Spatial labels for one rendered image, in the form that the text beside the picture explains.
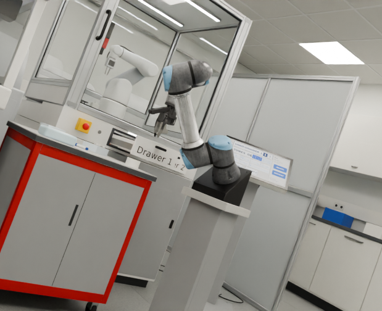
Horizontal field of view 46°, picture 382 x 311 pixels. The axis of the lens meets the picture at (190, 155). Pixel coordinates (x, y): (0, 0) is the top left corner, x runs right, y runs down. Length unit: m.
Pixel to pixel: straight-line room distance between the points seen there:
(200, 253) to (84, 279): 0.57
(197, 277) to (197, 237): 0.20
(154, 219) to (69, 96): 0.98
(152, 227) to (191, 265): 0.76
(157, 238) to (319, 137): 1.65
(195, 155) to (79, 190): 0.58
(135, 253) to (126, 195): 0.90
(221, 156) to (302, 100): 2.02
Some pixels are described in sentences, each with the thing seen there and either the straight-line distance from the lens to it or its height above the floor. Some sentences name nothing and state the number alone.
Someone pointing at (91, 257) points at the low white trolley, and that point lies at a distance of 2.19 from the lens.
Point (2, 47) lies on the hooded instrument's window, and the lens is 2.28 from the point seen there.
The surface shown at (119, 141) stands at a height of 0.86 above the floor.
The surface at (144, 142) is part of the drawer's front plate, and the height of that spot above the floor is 0.90.
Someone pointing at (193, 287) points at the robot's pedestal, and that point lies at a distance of 2.30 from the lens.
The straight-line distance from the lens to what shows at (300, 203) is 3.78.
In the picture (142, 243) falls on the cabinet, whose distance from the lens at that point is 3.00.
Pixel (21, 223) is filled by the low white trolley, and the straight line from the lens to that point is 2.04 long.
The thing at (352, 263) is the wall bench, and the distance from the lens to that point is 4.93.
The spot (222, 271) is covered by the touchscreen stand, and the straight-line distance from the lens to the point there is 3.23.
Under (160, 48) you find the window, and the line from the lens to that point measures 2.86.
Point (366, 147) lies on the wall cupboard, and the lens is 5.61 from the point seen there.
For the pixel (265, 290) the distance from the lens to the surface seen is 3.86.
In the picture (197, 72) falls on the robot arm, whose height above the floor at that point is 1.28.
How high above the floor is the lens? 0.82
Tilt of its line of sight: 3 degrees up
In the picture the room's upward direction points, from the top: 21 degrees clockwise
